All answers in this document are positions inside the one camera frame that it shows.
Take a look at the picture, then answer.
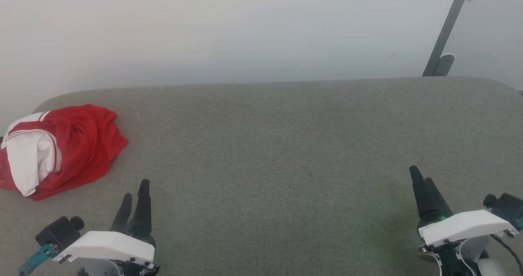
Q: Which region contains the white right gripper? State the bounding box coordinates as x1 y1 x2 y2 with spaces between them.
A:
409 165 518 276

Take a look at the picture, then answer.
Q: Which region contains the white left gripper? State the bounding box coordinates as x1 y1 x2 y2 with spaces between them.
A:
53 179 161 276

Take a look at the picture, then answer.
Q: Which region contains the red Bulls 23 jersey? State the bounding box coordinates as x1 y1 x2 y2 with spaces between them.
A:
0 104 129 201

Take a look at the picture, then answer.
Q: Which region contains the grey-green fabric sofa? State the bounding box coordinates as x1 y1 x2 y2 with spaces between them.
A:
0 77 523 276

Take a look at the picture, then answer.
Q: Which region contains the grey metal pole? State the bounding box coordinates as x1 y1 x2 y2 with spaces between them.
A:
422 0 474 77

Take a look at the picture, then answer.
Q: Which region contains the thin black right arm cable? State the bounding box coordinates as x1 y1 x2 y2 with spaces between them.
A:
489 234 523 270

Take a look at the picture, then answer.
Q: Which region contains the teal left camera connector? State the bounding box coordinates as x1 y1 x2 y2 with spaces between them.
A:
18 243 58 276

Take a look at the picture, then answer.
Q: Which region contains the grey rounded pole bracket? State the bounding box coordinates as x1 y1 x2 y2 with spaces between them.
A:
432 54 455 77

